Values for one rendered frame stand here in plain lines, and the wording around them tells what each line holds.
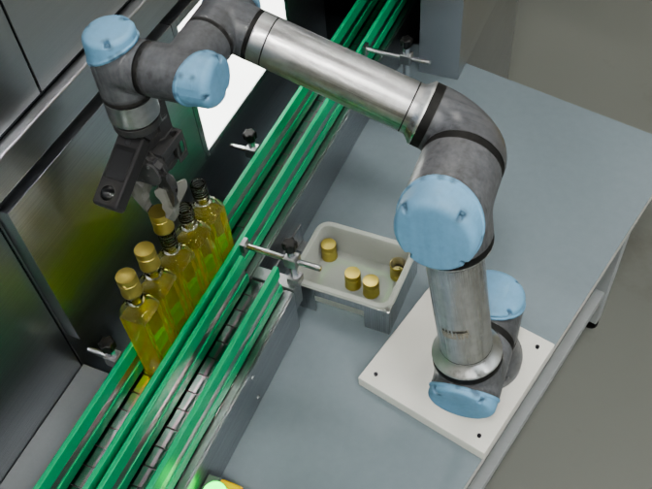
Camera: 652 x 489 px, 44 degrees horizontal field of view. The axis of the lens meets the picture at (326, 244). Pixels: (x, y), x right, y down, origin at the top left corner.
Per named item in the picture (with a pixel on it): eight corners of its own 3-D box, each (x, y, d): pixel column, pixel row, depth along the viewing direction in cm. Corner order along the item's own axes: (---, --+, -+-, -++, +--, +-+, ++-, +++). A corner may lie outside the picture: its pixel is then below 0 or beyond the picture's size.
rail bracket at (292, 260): (250, 260, 163) (241, 220, 153) (326, 284, 158) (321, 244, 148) (244, 272, 161) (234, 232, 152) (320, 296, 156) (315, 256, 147)
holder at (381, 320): (302, 239, 183) (299, 216, 177) (416, 272, 175) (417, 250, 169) (270, 296, 174) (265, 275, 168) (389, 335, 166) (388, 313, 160)
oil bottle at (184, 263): (190, 301, 158) (166, 232, 142) (215, 309, 157) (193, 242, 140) (176, 323, 155) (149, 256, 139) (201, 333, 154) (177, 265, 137)
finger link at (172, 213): (202, 203, 134) (183, 162, 128) (184, 228, 131) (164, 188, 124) (187, 200, 136) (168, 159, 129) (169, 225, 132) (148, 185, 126)
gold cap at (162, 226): (160, 217, 136) (154, 200, 133) (179, 223, 135) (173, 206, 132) (149, 232, 135) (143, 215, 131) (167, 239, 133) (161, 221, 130)
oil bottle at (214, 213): (216, 257, 165) (196, 186, 148) (241, 265, 163) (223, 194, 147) (204, 277, 162) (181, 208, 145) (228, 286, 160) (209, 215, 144)
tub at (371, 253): (323, 243, 182) (320, 217, 175) (417, 271, 175) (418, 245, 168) (291, 303, 172) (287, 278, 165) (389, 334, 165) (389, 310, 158)
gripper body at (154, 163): (191, 157, 129) (175, 99, 119) (163, 194, 124) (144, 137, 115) (150, 146, 131) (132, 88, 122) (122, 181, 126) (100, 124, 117)
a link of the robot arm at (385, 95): (536, 100, 112) (219, -46, 113) (518, 153, 106) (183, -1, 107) (503, 151, 122) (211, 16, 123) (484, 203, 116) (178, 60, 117)
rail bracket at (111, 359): (107, 362, 151) (85, 323, 141) (138, 374, 149) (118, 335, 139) (95, 379, 149) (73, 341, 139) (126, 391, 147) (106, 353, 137)
